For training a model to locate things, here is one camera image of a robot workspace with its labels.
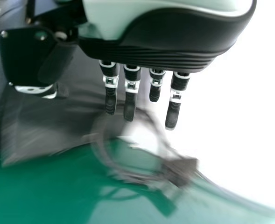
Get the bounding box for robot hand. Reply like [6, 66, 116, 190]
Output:
[0, 0, 257, 131]

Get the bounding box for black power cable with plug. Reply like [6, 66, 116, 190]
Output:
[82, 109, 214, 189]

